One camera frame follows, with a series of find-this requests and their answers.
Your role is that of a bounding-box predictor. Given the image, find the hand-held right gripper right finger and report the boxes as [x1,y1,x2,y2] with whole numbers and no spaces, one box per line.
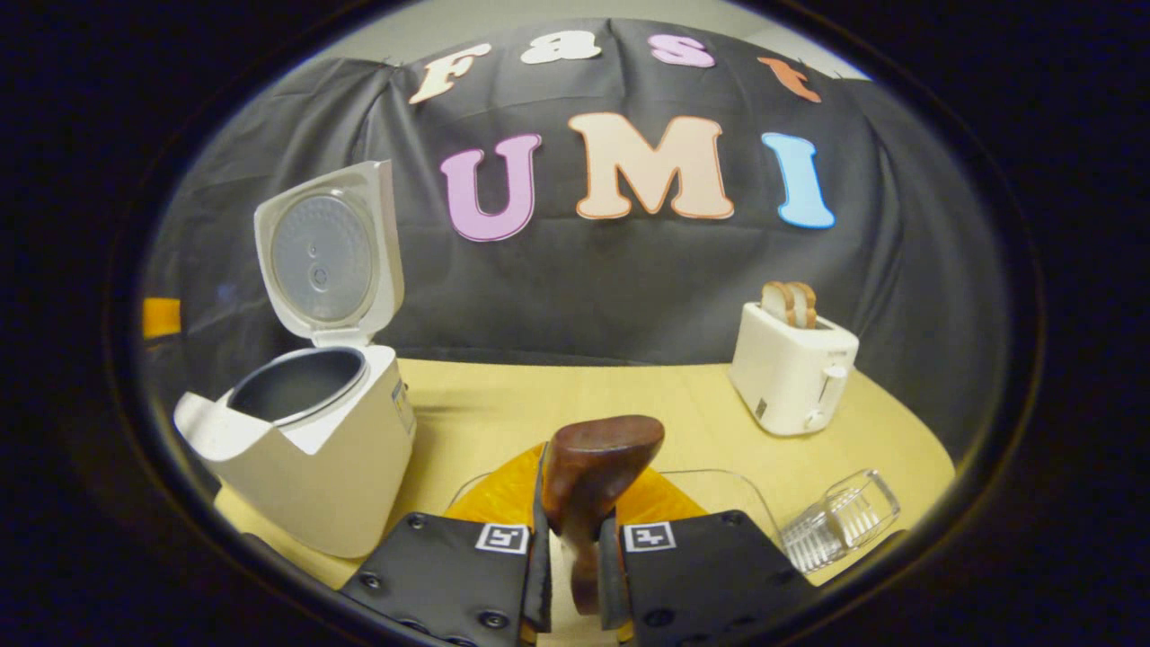
[597,467,818,647]

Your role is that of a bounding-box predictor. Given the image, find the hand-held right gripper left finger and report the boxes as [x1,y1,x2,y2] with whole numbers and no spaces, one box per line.
[340,442,553,647]

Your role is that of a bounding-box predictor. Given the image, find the clear box of white rice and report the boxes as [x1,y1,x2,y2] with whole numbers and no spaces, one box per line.
[447,467,783,551]

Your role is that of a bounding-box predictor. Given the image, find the clear chopstick holder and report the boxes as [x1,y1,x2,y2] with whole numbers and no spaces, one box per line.
[780,468,902,576]

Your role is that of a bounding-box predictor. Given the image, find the dark wooden spoon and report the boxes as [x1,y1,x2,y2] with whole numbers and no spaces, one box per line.
[539,415,666,617]

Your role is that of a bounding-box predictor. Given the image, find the white rice cooker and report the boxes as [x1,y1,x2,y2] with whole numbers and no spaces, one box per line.
[173,160,419,560]

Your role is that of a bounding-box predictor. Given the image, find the white toaster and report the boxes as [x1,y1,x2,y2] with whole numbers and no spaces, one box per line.
[728,301,861,439]

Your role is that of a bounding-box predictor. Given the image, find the black backdrop cloth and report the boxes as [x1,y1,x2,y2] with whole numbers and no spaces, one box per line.
[142,18,1012,450]

